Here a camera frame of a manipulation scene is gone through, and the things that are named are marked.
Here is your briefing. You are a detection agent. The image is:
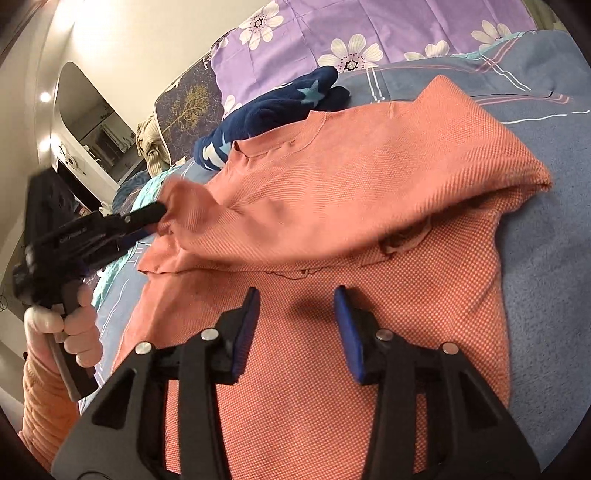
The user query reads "dark tree-print pillow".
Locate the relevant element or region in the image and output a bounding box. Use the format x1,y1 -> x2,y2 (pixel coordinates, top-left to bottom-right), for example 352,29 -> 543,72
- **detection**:
154,58 -> 228,165

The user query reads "teal cloth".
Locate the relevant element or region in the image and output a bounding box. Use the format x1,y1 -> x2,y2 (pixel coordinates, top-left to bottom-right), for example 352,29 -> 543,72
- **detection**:
91,172 -> 178,298

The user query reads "blue checked bedsheet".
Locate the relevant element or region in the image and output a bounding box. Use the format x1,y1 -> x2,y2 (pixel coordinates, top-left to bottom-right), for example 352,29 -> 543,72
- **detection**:
78,30 -> 591,467

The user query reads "green pillow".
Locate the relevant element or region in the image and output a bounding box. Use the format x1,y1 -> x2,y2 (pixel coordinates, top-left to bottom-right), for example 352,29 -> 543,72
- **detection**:
531,0 -> 575,34

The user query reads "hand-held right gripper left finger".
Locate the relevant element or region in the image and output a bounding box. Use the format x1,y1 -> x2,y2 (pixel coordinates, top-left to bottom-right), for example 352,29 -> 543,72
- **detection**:
50,286 -> 262,480

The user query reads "person's left forearm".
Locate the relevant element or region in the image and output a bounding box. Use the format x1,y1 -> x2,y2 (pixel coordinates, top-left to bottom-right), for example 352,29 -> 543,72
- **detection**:
17,323 -> 95,464

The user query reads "purple floral pillow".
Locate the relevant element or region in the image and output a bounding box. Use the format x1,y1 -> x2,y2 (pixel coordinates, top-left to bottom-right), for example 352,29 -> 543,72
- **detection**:
210,0 -> 537,121

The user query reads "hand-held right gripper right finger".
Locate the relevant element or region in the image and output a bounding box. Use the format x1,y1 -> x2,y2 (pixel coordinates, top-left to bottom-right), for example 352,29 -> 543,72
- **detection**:
333,285 -> 541,480

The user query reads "person's left hand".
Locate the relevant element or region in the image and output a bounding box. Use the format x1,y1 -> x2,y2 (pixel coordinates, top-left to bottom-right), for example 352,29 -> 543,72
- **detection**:
24,288 -> 105,370

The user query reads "beige crumpled cloth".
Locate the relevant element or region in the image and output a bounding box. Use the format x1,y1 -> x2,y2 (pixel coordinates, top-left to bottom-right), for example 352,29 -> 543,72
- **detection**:
135,115 -> 172,177

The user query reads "navy star-print cloth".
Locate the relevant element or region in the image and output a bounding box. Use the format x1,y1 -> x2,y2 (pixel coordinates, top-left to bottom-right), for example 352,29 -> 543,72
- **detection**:
194,66 -> 350,172

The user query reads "arched wall mirror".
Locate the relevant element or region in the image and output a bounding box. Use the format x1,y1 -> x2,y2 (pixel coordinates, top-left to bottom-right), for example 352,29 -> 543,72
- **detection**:
54,62 -> 139,186

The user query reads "orange knit shirt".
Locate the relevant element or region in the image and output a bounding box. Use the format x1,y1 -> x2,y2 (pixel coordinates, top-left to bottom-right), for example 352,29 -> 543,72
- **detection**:
111,75 -> 553,480

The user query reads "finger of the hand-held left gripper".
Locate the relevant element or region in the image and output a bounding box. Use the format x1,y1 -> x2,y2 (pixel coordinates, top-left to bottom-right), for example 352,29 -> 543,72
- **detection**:
99,202 -> 168,232
115,225 -> 155,250

